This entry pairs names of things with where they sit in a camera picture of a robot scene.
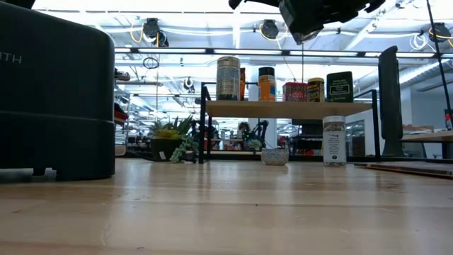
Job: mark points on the black-lid orange spice bottle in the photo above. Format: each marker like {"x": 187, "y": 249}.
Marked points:
{"x": 267, "y": 88}

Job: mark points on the long LED light bar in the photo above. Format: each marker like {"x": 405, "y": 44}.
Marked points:
{"x": 247, "y": 51}

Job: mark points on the potted succulent plant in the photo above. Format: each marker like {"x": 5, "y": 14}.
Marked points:
{"x": 164, "y": 148}

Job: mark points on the white-lid spice jar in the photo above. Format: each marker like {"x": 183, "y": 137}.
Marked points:
{"x": 334, "y": 145}

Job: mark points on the red spice tin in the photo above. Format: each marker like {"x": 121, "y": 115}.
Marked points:
{"x": 293, "y": 93}

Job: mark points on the background wooden table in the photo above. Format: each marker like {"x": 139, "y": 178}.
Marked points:
{"x": 424, "y": 136}

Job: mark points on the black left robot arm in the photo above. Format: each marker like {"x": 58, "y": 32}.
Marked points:
{"x": 21, "y": 3}

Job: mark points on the beige paper cup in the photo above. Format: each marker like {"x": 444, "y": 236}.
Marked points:
{"x": 228, "y": 81}

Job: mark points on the background black robot arm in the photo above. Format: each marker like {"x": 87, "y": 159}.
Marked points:
{"x": 260, "y": 129}

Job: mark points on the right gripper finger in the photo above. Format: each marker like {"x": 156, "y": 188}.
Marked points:
{"x": 269, "y": 2}

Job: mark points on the green-lid glass spice jar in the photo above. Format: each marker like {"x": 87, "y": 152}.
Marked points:
{"x": 301, "y": 21}

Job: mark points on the black two-slot toaster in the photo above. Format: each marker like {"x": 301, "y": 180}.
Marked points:
{"x": 53, "y": 106}

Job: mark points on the wooden shelf black legs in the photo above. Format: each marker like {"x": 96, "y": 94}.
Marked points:
{"x": 283, "y": 109}

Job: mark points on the tall black rounded tower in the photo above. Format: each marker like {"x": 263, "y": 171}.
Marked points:
{"x": 389, "y": 106}

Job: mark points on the yellow-lid spice jar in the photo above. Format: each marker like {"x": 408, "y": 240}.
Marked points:
{"x": 315, "y": 90}

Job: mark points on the thin black pole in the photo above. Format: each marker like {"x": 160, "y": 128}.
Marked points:
{"x": 439, "y": 53}

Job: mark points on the green pepper tin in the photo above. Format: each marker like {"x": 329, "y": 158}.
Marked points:
{"x": 339, "y": 88}

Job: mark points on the orange seasoning packet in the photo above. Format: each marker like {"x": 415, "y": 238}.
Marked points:
{"x": 242, "y": 85}

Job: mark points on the small red-capped bottle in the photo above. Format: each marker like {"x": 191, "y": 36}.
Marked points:
{"x": 448, "y": 122}

